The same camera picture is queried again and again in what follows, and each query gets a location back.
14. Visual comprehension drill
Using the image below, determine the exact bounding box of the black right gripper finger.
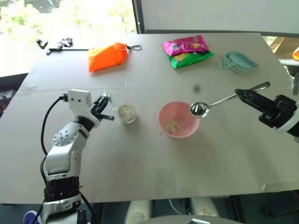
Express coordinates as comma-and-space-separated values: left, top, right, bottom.
234, 88, 279, 108
235, 92, 277, 116

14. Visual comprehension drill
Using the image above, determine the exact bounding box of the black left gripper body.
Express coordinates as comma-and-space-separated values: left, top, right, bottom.
89, 102, 106, 121

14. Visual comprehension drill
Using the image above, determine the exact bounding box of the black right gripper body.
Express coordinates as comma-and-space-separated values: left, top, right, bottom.
258, 94, 298, 129

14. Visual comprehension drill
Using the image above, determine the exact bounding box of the clear glass mug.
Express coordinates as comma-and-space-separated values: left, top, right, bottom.
103, 81, 137, 124

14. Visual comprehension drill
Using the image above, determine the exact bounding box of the shiny metal spoon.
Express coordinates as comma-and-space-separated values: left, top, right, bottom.
189, 81, 271, 119

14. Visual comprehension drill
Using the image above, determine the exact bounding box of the oatmeal in glass mug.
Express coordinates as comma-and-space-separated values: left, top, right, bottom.
117, 104, 137, 123

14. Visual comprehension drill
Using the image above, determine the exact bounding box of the oatmeal in pink bowl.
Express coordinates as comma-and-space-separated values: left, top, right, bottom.
164, 118, 183, 132

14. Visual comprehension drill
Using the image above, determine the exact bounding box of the pink plastic bowl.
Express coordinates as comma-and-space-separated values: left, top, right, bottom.
158, 101, 200, 139

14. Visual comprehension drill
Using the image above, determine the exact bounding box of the teal dustpan with brush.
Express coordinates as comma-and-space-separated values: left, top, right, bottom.
218, 51, 259, 76

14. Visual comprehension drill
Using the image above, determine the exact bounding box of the brown cardboard box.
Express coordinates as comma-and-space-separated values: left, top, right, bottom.
270, 36, 293, 55

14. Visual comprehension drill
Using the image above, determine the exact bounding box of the black long rod tool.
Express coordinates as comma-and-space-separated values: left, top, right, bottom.
45, 45, 91, 56

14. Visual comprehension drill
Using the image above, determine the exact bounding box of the black and white small gadget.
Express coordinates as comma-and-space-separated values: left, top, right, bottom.
57, 37, 74, 48

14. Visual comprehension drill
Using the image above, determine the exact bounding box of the green snack packet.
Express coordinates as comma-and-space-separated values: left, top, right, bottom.
166, 50, 214, 70

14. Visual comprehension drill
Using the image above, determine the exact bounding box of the pink snack packet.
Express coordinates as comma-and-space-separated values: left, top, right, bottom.
161, 35, 209, 57

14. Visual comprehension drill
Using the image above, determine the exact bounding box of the grey board panel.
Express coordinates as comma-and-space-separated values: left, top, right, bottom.
140, 0, 299, 37

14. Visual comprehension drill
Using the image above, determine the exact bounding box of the white rounded robot leg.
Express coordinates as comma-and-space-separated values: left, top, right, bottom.
124, 199, 155, 224
189, 197, 220, 218

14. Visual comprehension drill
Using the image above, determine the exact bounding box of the blue shoe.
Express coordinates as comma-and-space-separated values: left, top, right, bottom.
23, 210, 42, 224

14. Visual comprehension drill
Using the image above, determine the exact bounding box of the grey rounded robot torso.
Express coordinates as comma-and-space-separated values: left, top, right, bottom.
139, 214, 235, 224

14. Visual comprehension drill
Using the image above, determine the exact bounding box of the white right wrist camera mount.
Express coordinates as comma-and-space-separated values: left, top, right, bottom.
276, 113, 299, 135

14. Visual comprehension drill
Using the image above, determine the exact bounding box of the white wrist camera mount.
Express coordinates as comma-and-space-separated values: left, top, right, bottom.
66, 89, 99, 129
276, 113, 299, 135

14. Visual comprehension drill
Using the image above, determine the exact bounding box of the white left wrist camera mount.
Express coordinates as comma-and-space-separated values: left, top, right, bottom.
66, 89, 99, 129

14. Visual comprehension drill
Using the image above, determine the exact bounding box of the orange drawstring bag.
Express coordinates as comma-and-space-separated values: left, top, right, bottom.
87, 42, 129, 73

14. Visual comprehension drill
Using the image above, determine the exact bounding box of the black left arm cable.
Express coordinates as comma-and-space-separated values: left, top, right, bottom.
78, 190, 100, 224
40, 94, 69, 185

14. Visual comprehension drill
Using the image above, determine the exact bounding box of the black upright post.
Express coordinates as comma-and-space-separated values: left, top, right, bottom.
131, 0, 146, 35

